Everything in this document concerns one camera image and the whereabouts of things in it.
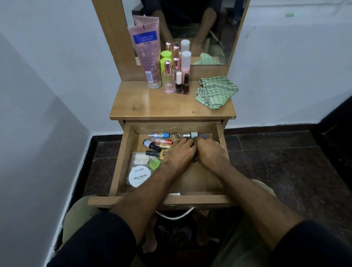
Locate person's left hand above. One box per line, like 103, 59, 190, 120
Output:
162, 138, 198, 178

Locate person's right hand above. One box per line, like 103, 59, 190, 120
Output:
197, 137, 230, 176

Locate yellow square polish bottle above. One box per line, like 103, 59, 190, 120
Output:
145, 150, 168, 161

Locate pile of nail polish bottles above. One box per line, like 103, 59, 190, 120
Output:
142, 132, 199, 154

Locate green square polish bottle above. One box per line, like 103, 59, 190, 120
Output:
146, 156, 163, 171

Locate wooden drawer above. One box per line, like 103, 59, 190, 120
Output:
87, 121, 237, 210

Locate clear plastic compartment box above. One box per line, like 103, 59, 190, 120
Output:
126, 152, 154, 185

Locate white nail polish remover jar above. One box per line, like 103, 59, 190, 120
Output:
128, 165, 152, 189

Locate pink perfume bottle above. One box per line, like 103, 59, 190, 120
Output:
162, 61, 176, 94

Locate lime green bottle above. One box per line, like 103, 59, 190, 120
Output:
160, 58, 172, 83

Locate slim clear perfume bottle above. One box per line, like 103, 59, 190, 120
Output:
172, 57, 182, 80

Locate pink spray bottle white cap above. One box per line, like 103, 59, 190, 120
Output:
180, 51, 192, 83

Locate pink cosmetic lotion tube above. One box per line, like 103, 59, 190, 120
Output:
127, 22, 162, 90

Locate person's right forearm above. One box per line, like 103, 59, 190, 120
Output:
214, 162, 304, 252

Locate person's left forearm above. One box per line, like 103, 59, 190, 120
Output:
110, 168, 187, 245

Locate person's left foot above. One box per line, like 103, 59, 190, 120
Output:
143, 217, 158, 253

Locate person's olive green trousers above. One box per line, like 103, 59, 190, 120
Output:
62, 179, 277, 267

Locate person's black left sleeve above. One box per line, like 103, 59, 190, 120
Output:
47, 212, 138, 267

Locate person's black sleeve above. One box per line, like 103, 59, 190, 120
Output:
47, 212, 138, 267
268, 220, 352, 267

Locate person's black right sleeve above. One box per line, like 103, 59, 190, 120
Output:
268, 220, 352, 267

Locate green striped cloth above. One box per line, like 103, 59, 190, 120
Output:
195, 76, 239, 111

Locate wooden dressing table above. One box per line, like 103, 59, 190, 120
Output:
91, 0, 251, 130

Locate dressing table mirror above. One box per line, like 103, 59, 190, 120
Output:
121, 0, 248, 66

